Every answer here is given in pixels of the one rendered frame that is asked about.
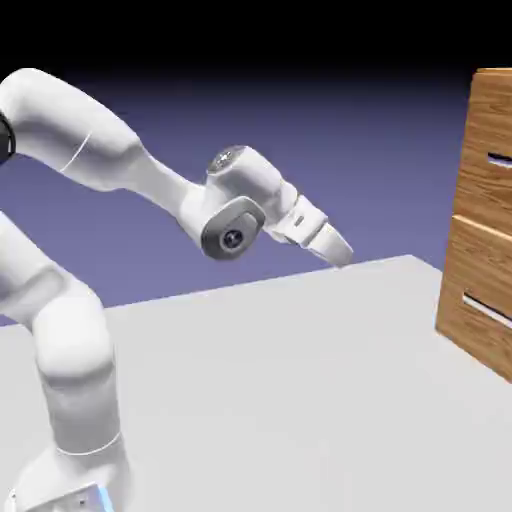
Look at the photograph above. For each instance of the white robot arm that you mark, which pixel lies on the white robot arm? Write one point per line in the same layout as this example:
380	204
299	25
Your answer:
76	136

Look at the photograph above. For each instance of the wood drawer front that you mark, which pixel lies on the wood drawer front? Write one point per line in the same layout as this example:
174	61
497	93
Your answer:
480	176
472	320

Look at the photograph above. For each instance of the light wood cabinet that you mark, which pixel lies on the light wood cabinet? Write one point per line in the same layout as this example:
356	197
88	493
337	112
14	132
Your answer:
480	224

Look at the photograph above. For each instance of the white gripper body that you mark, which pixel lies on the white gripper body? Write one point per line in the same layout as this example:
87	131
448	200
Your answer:
332	244

